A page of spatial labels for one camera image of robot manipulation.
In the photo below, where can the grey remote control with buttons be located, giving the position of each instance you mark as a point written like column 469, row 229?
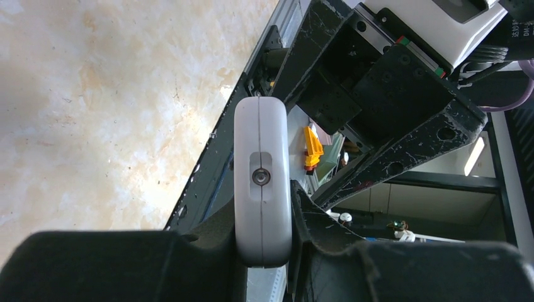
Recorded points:
column 262, row 202

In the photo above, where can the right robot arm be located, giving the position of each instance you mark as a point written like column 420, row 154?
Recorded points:
column 474, row 192

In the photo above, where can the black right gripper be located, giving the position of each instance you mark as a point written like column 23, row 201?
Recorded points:
column 372, row 90

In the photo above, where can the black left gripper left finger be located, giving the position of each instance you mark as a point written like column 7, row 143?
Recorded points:
column 201, row 265

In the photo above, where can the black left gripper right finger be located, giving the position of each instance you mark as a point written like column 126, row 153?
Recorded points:
column 329, row 262

